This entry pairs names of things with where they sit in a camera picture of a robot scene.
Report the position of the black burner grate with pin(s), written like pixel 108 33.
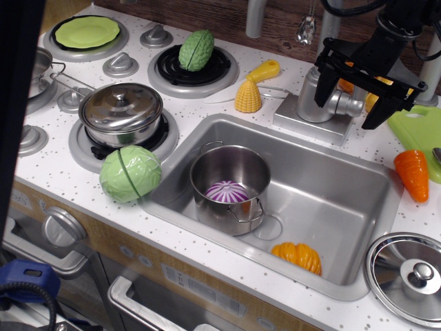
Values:
pixel 170 69

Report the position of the steel pot in sink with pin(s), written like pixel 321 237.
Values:
pixel 219 162

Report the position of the yellow orange toy vegetable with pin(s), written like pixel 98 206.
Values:
pixel 370 99

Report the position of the silver faucet base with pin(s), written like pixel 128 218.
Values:
pixel 301 114

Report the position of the green cutting board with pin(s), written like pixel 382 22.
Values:
pixel 419 129

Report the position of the orange toy pumpkin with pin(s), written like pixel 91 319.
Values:
pixel 299 254

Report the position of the purple white toy onion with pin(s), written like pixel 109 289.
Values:
pixel 227 192

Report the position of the steel pan with handle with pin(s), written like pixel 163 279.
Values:
pixel 45 71

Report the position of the green toy cabbage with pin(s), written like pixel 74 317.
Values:
pixel 130 173

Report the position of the silver oven knob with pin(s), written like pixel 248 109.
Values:
pixel 61 229

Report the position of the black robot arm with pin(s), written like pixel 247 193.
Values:
pixel 404 18

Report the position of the green plate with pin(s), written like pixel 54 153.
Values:
pixel 87 31

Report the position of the silver sink basin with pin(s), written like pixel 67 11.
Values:
pixel 335 203

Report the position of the silver faucet lever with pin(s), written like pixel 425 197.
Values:
pixel 342 103

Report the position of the yellow toy corn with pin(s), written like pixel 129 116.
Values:
pixel 248 98

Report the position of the yellow handled toy knife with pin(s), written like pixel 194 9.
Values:
pixel 264 71

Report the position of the silver post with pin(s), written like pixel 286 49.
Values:
pixel 430 74

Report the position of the silver faucet spout pipe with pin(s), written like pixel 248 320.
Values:
pixel 255 18

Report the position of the silver stove knob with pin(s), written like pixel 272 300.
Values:
pixel 156 37
pixel 33 139
pixel 70 101
pixel 120 66

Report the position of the green toy lettuce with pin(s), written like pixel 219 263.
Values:
pixel 196 50

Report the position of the steel pot with lid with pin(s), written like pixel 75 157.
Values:
pixel 121 114

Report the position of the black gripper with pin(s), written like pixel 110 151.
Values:
pixel 360 64

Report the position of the hanging clear spoon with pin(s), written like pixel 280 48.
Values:
pixel 307 27

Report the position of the blue clamp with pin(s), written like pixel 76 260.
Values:
pixel 29 282

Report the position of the steel pot lid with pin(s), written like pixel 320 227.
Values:
pixel 403 271

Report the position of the orange toy carrot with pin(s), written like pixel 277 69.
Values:
pixel 412 168

